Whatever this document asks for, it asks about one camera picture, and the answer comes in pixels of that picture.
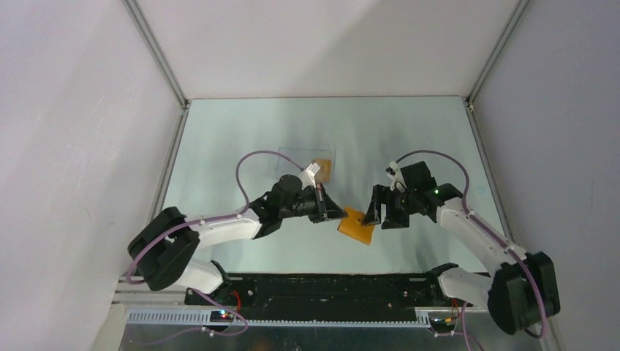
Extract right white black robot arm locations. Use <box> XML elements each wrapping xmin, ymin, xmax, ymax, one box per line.
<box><xmin>361</xmin><ymin>162</ymin><xmax>561</xmax><ymax>335</ymax></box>

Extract tan credit card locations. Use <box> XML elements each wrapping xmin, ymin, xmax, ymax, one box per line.
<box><xmin>313</xmin><ymin>158</ymin><xmax>333</xmax><ymax>183</ymax></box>

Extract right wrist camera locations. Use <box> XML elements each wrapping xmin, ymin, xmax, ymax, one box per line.
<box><xmin>385</xmin><ymin>161</ymin><xmax>402</xmax><ymax>181</ymax></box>

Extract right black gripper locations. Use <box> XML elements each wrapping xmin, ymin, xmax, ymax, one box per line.
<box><xmin>361</xmin><ymin>184</ymin><xmax>417</xmax><ymax>230</ymax></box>

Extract grey slotted cable duct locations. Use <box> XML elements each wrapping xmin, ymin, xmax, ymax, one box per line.
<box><xmin>126</xmin><ymin>309</ymin><xmax>431</xmax><ymax>328</ymax></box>

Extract orange card holder wallet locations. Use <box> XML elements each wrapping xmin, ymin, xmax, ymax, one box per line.
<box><xmin>337</xmin><ymin>206</ymin><xmax>375</xmax><ymax>245</ymax></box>

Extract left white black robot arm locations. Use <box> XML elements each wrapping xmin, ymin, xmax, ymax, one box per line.
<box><xmin>127</xmin><ymin>175</ymin><xmax>347</xmax><ymax>305</ymax></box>

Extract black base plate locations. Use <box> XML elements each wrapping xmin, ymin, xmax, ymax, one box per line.
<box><xmin>186</xmin><ymin>273</ymin><xmax>473</xmax><ymax>322</ymax></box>

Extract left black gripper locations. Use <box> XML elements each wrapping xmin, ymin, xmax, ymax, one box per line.
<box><xmin>280</xmin><ymin>183</ymin><xmax>347</xmax><ymax>224</ymax></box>

